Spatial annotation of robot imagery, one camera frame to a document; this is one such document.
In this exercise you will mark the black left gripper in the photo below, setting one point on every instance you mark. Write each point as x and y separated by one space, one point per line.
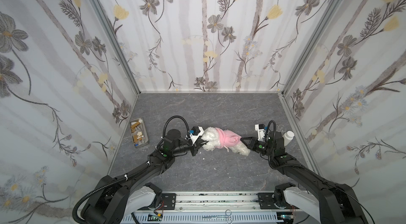
194 147

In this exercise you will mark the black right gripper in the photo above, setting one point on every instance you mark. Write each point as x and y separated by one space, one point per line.
257 144

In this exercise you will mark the white plush teddy bear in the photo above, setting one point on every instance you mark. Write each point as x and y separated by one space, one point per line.
211 135

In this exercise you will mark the pink fleece teddy hoodie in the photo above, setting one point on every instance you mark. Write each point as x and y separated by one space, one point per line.
228 139

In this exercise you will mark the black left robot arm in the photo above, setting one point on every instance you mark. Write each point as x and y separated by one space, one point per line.
107 203

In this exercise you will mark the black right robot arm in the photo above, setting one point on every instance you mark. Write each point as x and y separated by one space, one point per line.
324 200

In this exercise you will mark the white plastic bottle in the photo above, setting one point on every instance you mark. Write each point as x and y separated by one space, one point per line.
288 137

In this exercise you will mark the clear tray with small parts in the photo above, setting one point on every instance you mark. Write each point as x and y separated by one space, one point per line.
139 133

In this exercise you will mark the steel scissors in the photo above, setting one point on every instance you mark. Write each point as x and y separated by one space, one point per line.
227 217

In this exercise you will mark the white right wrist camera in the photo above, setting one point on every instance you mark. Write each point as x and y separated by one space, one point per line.
261 129

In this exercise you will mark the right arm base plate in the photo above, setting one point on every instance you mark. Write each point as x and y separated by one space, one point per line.
267 201

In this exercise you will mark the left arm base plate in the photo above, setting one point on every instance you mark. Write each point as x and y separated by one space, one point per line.
164 201

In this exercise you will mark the aluminium mounting rail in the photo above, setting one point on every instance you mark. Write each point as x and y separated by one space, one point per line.
192 206

